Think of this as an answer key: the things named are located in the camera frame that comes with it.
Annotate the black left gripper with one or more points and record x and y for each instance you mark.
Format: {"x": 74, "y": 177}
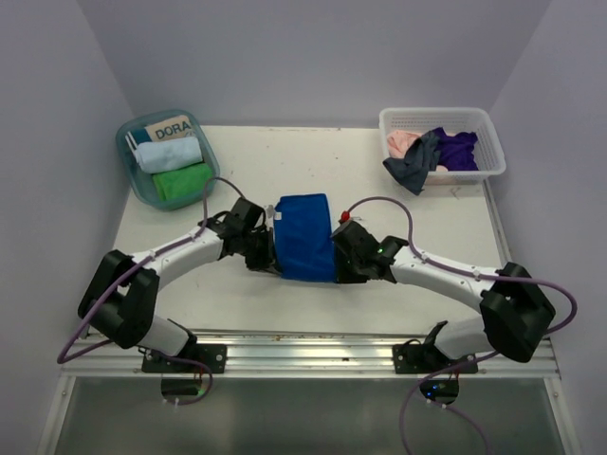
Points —
{"x": 266, "y": 261}

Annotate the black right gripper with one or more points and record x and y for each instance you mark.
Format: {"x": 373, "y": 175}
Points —
{"x": 341, "y": 274}

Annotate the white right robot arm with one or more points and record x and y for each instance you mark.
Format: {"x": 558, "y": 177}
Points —
{"x": 512, "y": 313}

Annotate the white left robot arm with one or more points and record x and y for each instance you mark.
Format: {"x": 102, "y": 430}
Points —
{"x": 120, "y": 301}

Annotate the green rolled towel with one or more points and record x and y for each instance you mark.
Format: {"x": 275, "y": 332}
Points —
{"x": 182, "y": 182}

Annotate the dark grey towel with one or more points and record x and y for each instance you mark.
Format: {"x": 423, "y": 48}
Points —
{"x": 411, "y": 171}

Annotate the teal plastic bin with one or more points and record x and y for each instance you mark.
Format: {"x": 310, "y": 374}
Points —
{"x": 142, "y": 183}

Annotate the light blue rolled towel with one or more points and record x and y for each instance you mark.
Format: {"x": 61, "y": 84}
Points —
{"x": 170, "y": 155}

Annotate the pink towel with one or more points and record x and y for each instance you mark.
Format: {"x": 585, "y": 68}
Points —
{"x": 399, "y": 142}

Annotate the beige DORA towel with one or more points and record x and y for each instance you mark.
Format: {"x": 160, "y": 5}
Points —
{"x": 171, "y": 128}

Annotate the purple towel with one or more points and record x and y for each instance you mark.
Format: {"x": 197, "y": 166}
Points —
{"x": 456, "y": 152}

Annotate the teal white striped towel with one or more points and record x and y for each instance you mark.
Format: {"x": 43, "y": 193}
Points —
{"x": 135, "y": 137}

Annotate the white plastic basket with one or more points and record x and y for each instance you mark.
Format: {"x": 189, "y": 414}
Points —
{"x": 488, "y": 152}

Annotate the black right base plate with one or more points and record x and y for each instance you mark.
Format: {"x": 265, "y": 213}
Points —
{"x": 414, "y": 357}

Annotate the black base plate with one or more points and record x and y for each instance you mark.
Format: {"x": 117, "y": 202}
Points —
{"x": 414, "y": 357}
{"x": 210, "y": 358}

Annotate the aluminium mounting rail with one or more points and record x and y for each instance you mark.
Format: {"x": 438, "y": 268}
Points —
{"x": 293, "y": 355}

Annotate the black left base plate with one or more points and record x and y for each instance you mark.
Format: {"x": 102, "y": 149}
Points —
{"x": 210, "y": 358}

